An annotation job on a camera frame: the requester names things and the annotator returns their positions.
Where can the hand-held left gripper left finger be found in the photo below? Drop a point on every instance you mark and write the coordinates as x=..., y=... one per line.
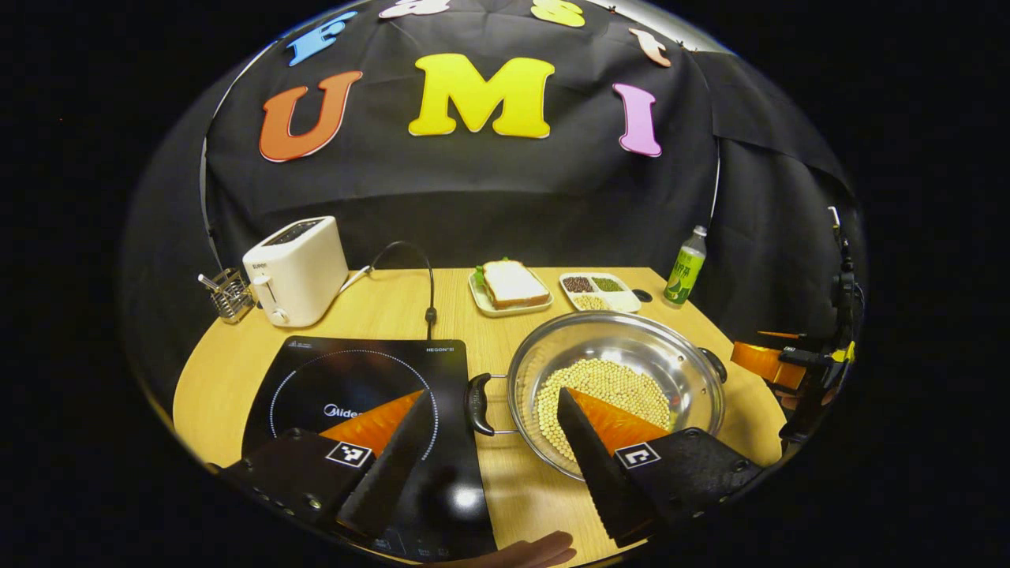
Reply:
x=402, y=457

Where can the green drink bottle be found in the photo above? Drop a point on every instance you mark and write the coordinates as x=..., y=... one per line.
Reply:
x=685, y=272

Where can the black backdrop cloth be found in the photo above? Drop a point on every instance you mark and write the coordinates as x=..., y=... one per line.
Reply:
x=489, y=189

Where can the white toaster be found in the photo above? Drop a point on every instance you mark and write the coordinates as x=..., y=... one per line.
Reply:
x=296, y=268

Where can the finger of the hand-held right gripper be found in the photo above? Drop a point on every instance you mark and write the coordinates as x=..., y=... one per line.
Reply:
x=761, y=361

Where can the black induction cooktop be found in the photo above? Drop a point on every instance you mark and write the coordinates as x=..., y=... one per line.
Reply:
x=316, y=379

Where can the pile of yellow soybeans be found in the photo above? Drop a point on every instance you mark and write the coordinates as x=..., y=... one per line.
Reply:
x=615, y=386

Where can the toast sandwich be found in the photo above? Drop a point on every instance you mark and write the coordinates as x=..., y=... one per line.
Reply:
x=513, y=284

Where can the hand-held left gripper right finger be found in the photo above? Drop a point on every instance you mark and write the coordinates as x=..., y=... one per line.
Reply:
x=592, y=465

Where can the white divided dish of beans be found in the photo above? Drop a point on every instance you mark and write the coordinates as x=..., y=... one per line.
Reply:
x=604, y=292

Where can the pale sandwich plate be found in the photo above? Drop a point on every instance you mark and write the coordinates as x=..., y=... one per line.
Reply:
x=477, y=296

